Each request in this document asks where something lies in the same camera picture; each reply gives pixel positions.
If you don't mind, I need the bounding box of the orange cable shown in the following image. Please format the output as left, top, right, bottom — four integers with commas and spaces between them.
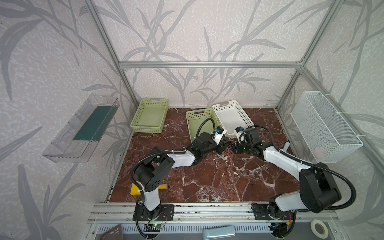
223, 137, 238, 155

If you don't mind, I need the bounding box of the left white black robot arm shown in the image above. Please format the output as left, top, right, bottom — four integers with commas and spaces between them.
130, 118, 231, 213

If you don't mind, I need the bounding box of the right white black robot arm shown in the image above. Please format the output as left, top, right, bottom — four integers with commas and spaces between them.
235, 126, 357, 219

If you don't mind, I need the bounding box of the middle light green basket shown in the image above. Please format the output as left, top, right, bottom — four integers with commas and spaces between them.
186, 108, 223, 142

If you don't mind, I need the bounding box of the light green basket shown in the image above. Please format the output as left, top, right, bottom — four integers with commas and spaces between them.
131, 98, 169, 134
186, 108, 223, 142

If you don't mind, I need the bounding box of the white perforated plastic basket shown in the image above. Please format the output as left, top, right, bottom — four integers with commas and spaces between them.
212, 100, 254, 138

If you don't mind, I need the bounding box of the left light green basket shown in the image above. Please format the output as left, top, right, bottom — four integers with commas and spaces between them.
131, 98, 169, 134

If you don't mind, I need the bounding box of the yellow toy shovel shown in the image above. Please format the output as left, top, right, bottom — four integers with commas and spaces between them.
130, 184, 169, 195

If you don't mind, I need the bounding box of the light blue flat box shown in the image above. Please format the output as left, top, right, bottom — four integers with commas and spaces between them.
202, 226, 236, 240

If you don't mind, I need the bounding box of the white tape roll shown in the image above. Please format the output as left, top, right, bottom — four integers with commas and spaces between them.
311, 220, 329, 240

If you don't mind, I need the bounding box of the brown perforated board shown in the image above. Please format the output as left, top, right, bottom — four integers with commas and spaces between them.
100, 225, 124, 240

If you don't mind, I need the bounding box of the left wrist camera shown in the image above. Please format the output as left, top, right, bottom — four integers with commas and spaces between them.
211, 126, 227, 145

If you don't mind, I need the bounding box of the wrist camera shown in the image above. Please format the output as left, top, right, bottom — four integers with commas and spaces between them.
235, 127, 245, 143
211, 126, 227, 145

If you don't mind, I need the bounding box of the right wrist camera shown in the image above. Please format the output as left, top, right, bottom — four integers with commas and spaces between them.
235, 127, 245, 143

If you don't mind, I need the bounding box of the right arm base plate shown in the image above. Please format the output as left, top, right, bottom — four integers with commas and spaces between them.
251, 203, 294, 222

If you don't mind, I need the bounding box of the white wire mesh basket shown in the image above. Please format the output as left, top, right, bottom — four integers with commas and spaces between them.
291, 91, 364, 164

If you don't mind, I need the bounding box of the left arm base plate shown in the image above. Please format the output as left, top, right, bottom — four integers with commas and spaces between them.
133, 203, 175, 222

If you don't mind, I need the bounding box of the clear plastic wall shelf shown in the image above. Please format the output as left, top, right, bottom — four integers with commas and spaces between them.
43, 94, 120, 163

